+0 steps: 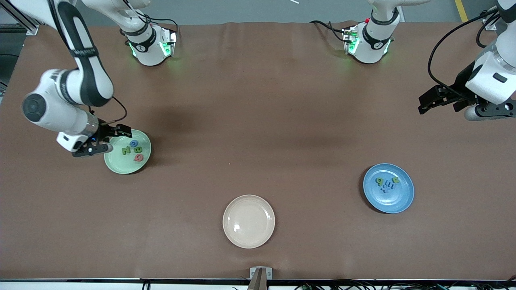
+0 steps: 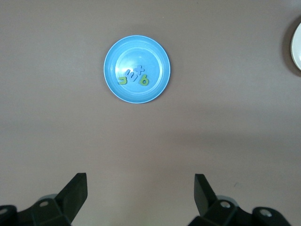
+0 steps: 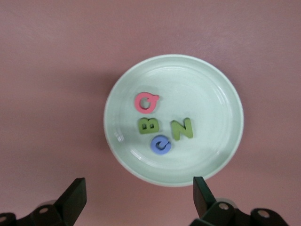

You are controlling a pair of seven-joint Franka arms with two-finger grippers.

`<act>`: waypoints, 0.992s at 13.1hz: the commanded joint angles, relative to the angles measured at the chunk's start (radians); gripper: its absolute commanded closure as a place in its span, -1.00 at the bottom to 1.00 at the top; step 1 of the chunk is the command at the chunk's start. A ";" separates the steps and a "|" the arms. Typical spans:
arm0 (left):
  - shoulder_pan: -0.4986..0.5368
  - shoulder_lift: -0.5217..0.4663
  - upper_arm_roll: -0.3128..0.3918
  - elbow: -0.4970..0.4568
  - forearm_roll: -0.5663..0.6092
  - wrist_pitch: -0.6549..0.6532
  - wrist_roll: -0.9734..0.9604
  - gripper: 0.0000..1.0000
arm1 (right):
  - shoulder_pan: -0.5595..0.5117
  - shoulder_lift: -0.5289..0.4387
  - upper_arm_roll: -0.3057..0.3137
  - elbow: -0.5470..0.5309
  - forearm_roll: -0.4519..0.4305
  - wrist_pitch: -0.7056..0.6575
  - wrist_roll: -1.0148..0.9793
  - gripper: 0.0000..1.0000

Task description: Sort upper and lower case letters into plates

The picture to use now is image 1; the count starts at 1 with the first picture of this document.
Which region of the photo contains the mint green round plate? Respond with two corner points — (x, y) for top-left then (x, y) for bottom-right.
(104, 129), (152, 175)

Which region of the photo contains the blue round plate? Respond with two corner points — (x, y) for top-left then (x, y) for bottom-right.
(363, 163), (415, 214)

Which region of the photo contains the pale beige round plate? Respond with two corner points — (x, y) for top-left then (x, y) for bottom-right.
(223, 195), (276, 249)

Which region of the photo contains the brown table cover mat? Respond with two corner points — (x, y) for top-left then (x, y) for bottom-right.
(0, 21), (516, 280)

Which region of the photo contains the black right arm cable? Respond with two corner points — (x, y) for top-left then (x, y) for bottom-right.
(46, 0), (127, 125)

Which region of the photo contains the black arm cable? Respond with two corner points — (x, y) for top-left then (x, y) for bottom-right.
(46, 0), (127, 125)
(427, 8), (502, 99)

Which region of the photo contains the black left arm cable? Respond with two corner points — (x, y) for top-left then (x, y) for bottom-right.
(427, 8), (502, 99)

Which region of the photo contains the aluminium extrusion frame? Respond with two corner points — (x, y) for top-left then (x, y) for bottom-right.
(481, 4), (502, 31)
(0, 0), (55, 36)

